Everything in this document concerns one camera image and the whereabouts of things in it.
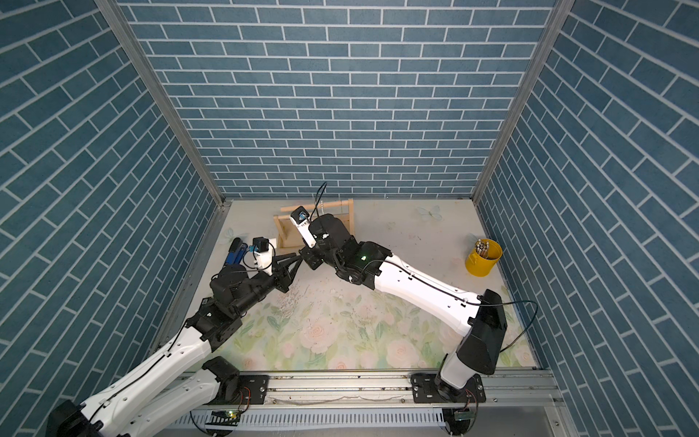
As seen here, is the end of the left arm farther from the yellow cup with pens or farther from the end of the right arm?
the yellow cup with pens

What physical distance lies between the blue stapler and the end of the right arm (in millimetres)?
500

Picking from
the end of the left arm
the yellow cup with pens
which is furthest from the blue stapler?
the yellow cup with pens

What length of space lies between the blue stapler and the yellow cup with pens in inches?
33.8

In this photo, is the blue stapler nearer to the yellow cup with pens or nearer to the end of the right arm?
the end of the right arm

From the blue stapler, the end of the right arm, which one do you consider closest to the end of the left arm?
the end of the right arm

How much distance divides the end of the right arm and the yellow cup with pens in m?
0.54

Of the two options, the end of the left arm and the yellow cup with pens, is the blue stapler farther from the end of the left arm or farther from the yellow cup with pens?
the yellow cup with pens

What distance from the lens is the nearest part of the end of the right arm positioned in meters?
0.62

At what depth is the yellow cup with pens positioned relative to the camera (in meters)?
0.92

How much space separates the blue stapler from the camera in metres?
0.99
